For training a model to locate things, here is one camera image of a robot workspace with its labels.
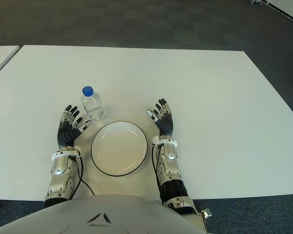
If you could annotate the white plate black rim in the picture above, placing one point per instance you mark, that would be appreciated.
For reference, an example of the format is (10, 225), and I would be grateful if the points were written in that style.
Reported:
(119, 148)

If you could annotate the metal bracket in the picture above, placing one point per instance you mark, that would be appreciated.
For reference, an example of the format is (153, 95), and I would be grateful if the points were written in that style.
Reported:
(207, 212)

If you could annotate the grey robot torso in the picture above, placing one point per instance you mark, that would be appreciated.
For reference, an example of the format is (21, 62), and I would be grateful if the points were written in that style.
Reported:
(100, 214)

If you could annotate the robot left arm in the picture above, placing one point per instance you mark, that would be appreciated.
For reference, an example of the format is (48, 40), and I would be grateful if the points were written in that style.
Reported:
(61, 168)

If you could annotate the clear water bottle blue cap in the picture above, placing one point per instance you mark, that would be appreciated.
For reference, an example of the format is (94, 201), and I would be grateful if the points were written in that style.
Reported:
(92, 104)

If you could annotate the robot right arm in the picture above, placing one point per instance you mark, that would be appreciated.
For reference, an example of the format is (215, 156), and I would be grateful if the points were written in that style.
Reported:
(169, 168)

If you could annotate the white background table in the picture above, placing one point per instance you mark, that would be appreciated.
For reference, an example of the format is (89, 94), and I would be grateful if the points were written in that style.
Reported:
(290, 7)

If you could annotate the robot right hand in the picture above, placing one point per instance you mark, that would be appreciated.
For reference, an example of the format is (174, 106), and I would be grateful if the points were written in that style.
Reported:
(165, 124)

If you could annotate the chair base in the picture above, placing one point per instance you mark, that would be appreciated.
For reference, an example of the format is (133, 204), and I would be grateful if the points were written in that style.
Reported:
(255, 1)

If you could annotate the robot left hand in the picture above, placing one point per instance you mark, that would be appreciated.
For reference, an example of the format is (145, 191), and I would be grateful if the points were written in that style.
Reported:
(66, 132)

